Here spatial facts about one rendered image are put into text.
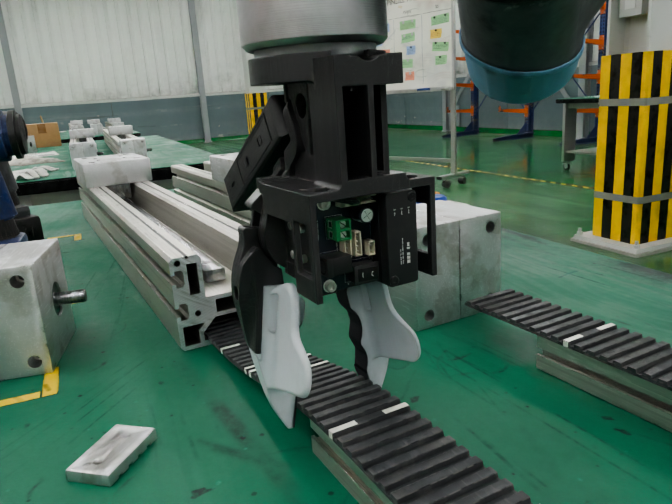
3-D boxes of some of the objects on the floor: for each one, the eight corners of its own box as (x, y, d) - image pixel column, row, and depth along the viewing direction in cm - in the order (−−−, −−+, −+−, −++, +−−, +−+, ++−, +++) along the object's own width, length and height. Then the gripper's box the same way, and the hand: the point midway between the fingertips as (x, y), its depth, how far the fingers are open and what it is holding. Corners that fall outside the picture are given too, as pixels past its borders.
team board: (339, 180, 686) (328, 3, 635) (368, 174, 718) (359, 5, 667) (443, 189, 579) (440, -23, 527) (472, 182, 611) (471, -19, 560)
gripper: (237, 50, 23) (286, 506, 28) (473, 43, 28) (475, 427, 34) (182, 66, 30) (229, 426, 36) (378, 58, 36) (393, 372, 41)
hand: (325, 388), depth 37 cm, fingers closed on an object, 5 cm apart
